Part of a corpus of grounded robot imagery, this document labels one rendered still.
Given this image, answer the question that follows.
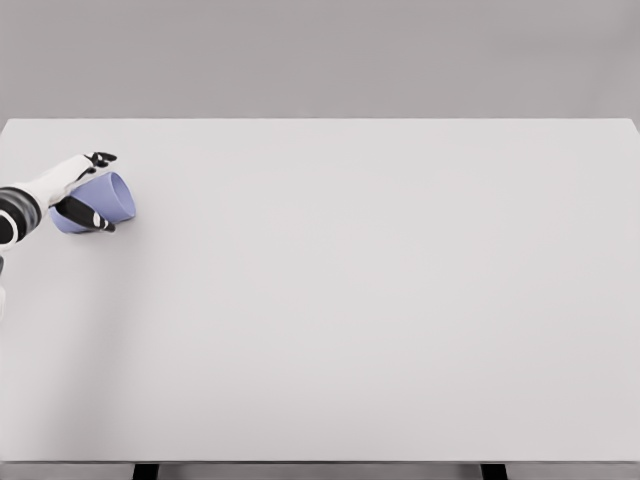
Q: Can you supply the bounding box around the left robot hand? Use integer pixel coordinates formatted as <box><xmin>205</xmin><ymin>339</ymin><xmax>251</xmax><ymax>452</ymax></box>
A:
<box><xmin>41</xmin><ymin>151</ymin><xmax>119</xmax><ymax>234</ymax></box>

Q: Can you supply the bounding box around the lavender blue cup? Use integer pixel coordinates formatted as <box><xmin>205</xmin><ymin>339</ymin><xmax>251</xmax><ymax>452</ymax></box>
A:
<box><xmin>48</xmin><ymin>171</ymin><xmax>138</xmax><ymax>235</ymax></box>

